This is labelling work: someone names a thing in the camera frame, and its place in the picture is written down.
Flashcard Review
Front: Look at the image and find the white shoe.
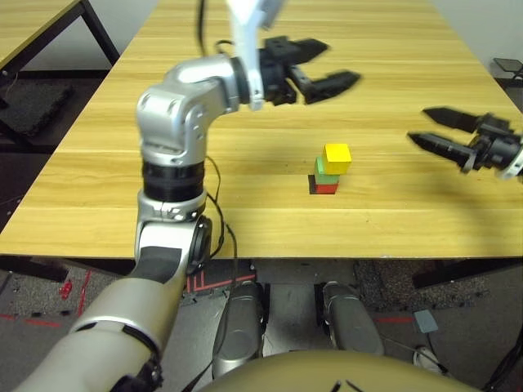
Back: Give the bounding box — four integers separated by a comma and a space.
412, 345, 446, 375

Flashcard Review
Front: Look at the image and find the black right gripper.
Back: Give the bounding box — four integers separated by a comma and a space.
406, 105, 523, 176

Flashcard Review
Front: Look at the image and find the yellow wooden block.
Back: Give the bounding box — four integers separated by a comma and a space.
323, 143, 353, 175

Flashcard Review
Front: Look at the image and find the red wooden block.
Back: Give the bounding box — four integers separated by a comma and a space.
308, 174, 340, 195

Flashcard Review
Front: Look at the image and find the black foam floor mat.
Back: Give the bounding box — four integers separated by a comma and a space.
0, 83, 74, 138

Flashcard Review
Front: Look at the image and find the grey foot pedal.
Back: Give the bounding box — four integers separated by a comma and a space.
413, 309, 439, 334

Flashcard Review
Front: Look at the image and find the black mat with red lines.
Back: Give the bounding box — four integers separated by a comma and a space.
179, 261, 257, 305

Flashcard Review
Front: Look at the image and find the grey left robot leg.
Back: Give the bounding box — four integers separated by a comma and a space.
211, 281, 266, 379

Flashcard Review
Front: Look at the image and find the green wooden block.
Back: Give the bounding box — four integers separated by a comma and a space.
314, 157, 340, 184

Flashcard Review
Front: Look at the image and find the grey robot leg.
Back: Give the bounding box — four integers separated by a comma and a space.
211, 281, 266, 379
322, 281, 385, 356

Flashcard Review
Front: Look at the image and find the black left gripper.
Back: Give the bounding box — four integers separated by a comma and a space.
257, 35, 364, 107

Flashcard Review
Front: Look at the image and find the black table foot bar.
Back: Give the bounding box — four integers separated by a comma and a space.
411, 257, 523, 289
0, 255, 69, 283

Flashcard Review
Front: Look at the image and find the black mesh chair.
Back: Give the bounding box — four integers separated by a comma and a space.
492, 56, 523, 82

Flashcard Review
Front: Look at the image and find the wooden side table black frame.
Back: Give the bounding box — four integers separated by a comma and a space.
0, 0, 120, 154

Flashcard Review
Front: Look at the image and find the grey right robot leg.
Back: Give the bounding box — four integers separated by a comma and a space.
322, 281, 385, 356

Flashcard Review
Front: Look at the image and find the black floor cables bundle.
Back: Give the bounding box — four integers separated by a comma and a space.
481, 326, 523, 392

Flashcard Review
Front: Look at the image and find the beige robot torso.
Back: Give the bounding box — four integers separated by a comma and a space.
199, 350, 475, 392

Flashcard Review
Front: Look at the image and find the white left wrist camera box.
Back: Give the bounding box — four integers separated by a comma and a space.
226, 0, 287, 112

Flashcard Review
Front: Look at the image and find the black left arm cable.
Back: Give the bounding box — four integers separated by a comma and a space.
179, 0, 239, 392

